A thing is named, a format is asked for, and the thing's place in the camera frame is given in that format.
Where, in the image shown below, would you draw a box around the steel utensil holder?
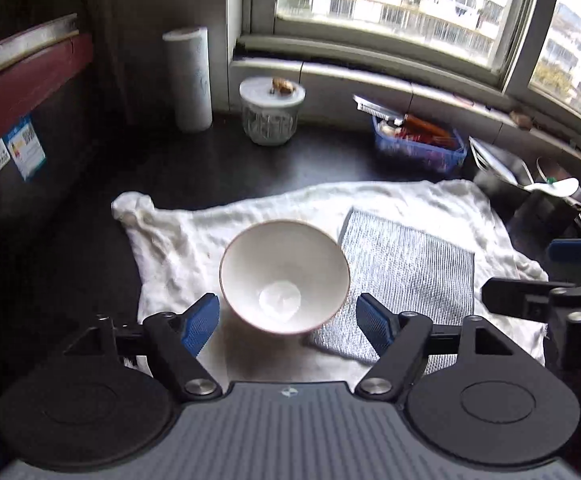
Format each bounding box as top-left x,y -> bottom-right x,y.
470,136 -> 581,241

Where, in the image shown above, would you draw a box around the dark red-topped cabinet appliance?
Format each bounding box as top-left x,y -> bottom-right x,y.
0,12 -> 96,241

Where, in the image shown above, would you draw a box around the white paper towel roll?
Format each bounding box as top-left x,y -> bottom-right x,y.
163,26 -> 214,133

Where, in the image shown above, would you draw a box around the silver mesh scrubbing cloth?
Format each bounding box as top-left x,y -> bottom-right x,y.
306,206 -> 476,365

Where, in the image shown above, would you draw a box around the blue and white sticker label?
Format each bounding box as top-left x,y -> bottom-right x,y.
0,116 -> 47,181

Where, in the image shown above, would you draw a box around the white rice paddle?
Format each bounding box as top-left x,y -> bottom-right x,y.
520,177 -> 580,197

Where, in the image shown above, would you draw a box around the glass jar with lid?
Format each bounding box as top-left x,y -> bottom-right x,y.
239,77 -> 306,147

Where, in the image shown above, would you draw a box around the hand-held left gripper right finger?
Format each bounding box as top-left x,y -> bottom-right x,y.
354,292 -> 521,403

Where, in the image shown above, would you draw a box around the white bowl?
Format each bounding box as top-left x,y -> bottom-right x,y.
219,219 -> 351,336

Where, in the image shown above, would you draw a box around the blue plastic basket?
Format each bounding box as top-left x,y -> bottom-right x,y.
371,115 -> 467,175

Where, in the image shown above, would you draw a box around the dried red chillies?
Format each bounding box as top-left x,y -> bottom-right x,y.
395,127 -> 458,150

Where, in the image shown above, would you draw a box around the window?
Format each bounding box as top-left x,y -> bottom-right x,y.
243,0 -> 581,136

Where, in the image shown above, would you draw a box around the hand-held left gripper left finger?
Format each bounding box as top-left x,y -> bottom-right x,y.
63,292 -> 222,403

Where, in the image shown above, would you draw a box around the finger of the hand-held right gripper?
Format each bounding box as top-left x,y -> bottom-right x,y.
481,276 -> 568,322
545,236 -> 581,264

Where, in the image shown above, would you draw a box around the serrated scraper with orange handle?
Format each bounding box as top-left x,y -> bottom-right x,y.
353,94 -> 458,146

